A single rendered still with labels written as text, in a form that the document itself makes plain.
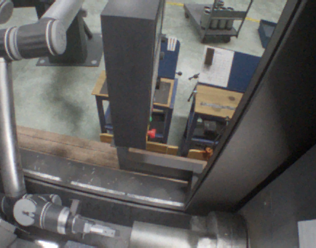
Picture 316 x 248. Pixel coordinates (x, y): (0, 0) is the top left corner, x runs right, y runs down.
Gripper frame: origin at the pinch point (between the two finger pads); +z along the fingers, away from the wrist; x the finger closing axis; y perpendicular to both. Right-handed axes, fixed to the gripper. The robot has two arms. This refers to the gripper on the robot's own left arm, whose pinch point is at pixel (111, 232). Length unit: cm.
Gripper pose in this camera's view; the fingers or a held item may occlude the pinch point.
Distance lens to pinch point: 95.9
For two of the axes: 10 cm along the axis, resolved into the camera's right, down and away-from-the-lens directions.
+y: -1.7, 9.1, -3.8
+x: 0.4, -3.8, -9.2
